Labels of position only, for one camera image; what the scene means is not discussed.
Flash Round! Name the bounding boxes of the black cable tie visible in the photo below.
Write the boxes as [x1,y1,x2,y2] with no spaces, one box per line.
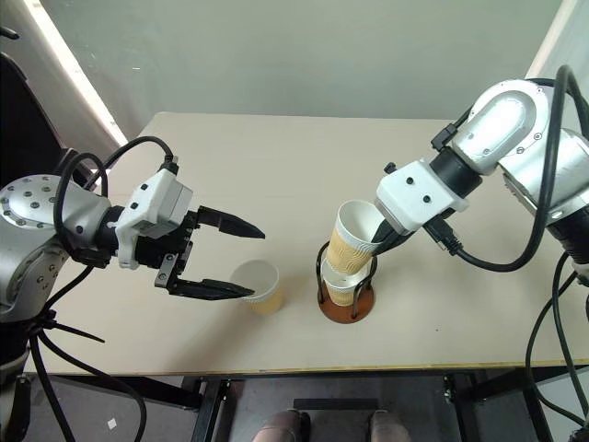
[27,310,106,344]

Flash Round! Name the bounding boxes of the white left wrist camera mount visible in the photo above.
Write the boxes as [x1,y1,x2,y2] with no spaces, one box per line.
[113,169,194,271]

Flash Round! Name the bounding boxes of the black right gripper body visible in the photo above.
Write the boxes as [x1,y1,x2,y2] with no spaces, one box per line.
[388,223,419,242]

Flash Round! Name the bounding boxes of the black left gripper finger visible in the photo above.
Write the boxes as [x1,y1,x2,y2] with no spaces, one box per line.
[197,206,267,240]
[172,277,257,302]

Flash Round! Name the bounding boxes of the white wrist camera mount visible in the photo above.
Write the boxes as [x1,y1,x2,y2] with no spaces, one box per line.
[113,169,194,271]
[375,158,470,236]

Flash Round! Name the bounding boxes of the black hanging cable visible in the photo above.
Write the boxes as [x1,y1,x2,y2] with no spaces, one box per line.
[550,251,589,411]
[524,271,589,430]

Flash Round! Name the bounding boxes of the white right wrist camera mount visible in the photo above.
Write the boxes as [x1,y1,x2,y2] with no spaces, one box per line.
[375,158,470,236]

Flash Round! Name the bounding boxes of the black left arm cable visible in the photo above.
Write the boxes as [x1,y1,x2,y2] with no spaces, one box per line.
[28,134,180,442]

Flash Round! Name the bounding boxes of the kraft ripple paper cup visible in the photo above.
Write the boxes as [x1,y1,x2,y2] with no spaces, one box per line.
[228,260,285,316]
[320,258,369,308]
[326,199,387,277]

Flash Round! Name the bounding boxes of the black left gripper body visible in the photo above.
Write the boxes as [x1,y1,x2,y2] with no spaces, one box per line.
[134,208,201,296]

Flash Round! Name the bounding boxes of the black metal table frame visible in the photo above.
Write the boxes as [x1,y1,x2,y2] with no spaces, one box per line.
[45,366,589,442]

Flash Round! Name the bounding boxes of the large black stand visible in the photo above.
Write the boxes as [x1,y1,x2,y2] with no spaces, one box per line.
[0,26,116,188]

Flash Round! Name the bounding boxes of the black flat plate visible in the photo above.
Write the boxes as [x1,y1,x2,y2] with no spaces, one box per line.
[293,397,379,412]

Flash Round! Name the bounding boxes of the black wire cup holder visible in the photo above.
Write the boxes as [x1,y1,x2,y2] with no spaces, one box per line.
[315,241,379,325]

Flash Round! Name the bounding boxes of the dark rounded shape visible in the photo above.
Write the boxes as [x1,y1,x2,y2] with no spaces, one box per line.
[366,408,411,442]
[251,408,312,442]

